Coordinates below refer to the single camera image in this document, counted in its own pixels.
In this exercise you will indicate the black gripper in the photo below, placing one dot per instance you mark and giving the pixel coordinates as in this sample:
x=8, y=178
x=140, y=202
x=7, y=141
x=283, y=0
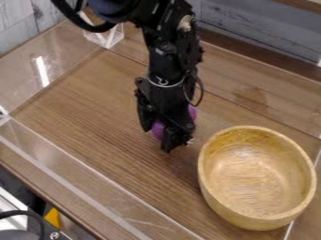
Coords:
x=163, y=101

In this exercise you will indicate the purple toy eggplant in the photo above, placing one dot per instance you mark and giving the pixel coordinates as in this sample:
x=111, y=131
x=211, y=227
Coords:
x=158, y=125

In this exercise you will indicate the light wooden bowl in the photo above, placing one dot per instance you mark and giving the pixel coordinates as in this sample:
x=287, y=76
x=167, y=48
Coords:
x=257, y=177

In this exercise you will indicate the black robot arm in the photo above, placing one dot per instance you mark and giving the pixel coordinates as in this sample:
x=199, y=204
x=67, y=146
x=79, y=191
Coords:
x=170, y=34

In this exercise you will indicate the clear acrylic corner bracket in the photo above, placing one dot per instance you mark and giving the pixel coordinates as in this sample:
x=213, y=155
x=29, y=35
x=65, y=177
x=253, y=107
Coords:
x=107, y=39

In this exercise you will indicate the clear acrylic wall panel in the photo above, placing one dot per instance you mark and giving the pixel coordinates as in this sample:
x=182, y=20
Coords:
x=103, y=173

